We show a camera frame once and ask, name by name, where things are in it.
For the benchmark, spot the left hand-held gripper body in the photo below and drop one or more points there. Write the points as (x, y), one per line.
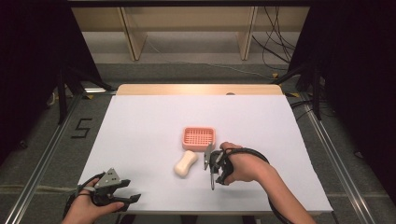
(105, 190)

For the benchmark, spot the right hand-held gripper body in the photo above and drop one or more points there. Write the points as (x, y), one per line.
(218, 163)

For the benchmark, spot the cream soap bar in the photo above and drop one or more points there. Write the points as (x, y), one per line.
(186, 164)

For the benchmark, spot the pink soap dish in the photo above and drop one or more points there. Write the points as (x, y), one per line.
(198, 137)

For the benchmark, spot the person's left hand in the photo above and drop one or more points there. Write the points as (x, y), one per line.
(85, 209)

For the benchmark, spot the person's right hand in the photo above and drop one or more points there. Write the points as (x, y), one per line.
(246, 166)

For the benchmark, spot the white table sheet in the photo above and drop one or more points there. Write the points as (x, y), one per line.
(149, 124)

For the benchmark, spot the wooden table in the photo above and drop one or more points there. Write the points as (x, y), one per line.
(186, 89)

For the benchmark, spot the black tripod stand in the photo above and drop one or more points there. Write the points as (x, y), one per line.
(62, 99)
(317, 99)

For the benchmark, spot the beige wooden shelf unit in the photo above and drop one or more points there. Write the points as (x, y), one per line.
(134, 40)

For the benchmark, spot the black curtain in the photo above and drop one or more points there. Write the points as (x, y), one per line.
(28, 62)
(358, 77)

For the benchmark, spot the aluminium floor rail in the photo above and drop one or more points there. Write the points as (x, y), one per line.
(46, 149)
(337, 161)

